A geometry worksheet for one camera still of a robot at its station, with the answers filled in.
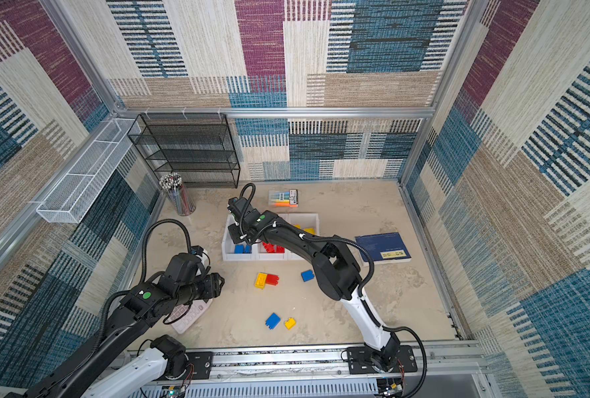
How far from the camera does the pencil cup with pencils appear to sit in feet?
3.23

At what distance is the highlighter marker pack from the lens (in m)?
1.14

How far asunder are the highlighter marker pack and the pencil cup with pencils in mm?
358
